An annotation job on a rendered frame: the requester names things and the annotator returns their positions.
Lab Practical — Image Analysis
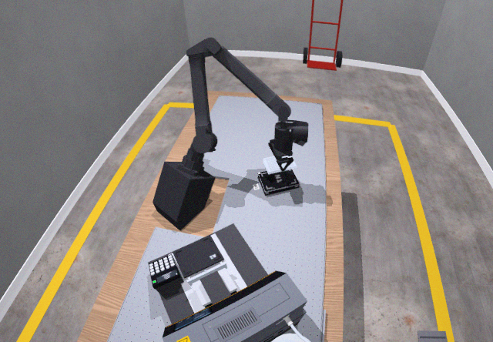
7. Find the white multi-well plate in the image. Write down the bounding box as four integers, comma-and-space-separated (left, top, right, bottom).
263, 156, 297, 175

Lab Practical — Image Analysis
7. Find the black rectangular pad with white corner marks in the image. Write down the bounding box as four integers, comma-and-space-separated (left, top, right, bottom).
258, 169, 300, 196

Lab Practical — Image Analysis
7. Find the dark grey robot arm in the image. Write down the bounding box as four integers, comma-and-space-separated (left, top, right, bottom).
176, 38, 308, 176

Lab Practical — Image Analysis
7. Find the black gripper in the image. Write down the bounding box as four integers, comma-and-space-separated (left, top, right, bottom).
268, 136, 293, 171

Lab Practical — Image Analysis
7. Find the white curved hose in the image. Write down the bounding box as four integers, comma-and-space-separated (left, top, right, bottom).
290, 324, 310, 342

